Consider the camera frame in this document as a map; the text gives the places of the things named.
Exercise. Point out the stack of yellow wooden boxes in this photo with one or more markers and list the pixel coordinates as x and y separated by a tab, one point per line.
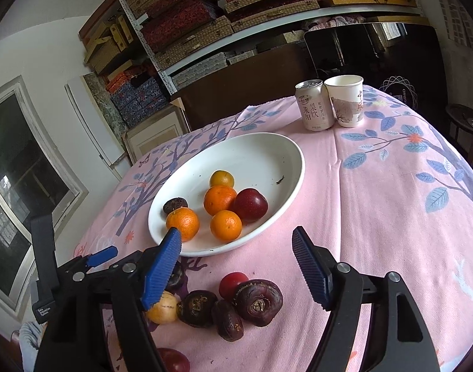
104	42

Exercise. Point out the pale wooden picture frame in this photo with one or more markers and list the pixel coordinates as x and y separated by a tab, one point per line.
155	133

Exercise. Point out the orange tangerine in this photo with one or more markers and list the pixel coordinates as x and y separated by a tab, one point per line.
219	200
182	221
226	224

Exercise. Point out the stack of blue patterned boxes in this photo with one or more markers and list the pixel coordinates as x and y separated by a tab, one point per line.
139	97

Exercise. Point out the dark red plum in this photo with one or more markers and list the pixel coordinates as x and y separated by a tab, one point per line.
250	205
231	283
174	361

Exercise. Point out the pink cloth bundle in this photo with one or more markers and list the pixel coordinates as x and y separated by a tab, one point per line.
335	21

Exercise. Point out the person's left forearm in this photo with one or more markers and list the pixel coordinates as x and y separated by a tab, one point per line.
29	337

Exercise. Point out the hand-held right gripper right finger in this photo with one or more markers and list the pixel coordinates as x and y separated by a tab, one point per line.
310	271

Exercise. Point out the white metal shelving rack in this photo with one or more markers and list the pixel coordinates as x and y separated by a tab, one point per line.
267	25

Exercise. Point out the white oval plate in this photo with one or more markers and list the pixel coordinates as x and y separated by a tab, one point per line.
244	155

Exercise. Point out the white framed window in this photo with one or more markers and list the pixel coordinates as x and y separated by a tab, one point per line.
23	186

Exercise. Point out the grey marble slab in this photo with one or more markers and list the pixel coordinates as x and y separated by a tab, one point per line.
101	97

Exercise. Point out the white drink can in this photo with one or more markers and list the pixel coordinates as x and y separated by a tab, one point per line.
314	104

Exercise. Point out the white paper cup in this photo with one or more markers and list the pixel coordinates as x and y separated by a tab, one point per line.
344	102

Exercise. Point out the pale yellow round fruit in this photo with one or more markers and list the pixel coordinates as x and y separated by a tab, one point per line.
164	310

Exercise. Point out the white leaning board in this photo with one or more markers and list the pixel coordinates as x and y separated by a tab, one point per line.
89	124

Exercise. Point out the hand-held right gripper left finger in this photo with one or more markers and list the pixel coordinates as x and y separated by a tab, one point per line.
162	267

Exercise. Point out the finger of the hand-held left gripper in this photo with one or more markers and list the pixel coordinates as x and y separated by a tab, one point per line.
102	255

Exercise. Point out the small yellow-orange tangerine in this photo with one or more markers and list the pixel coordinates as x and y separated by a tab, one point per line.
221	178

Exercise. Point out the stack of woven gift boxes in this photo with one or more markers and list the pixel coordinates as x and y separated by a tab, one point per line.
259	0

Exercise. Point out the pink printed tablecloth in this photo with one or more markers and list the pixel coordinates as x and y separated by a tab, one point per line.
375	209

